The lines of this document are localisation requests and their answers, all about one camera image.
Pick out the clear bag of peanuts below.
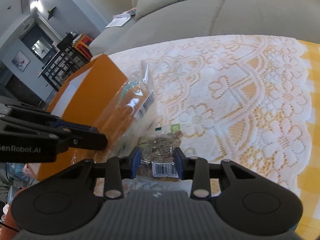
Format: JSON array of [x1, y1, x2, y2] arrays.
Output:
[[125, 123, 186, 181]]

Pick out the orange cardboard box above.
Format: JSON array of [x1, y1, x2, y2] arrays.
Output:
[[23, 54, 127, 181]]

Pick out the black dining table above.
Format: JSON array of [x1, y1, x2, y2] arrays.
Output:
[[38, 33, 88, 92]]

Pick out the red stool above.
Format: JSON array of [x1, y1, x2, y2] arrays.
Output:
[[73, 34, 93, 61]]

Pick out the white lace tablecloth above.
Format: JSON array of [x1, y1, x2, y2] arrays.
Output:
[[110, 35, 318, 194]]

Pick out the papers on sofa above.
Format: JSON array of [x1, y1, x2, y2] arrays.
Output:
[[105, 8, 136, 28]]

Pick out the yellow checked tablecloth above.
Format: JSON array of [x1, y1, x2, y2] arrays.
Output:
[[292, 39, 320, 240]]

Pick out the grey sofa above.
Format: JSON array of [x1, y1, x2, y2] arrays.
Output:
[[89, 0, 319, 56]]

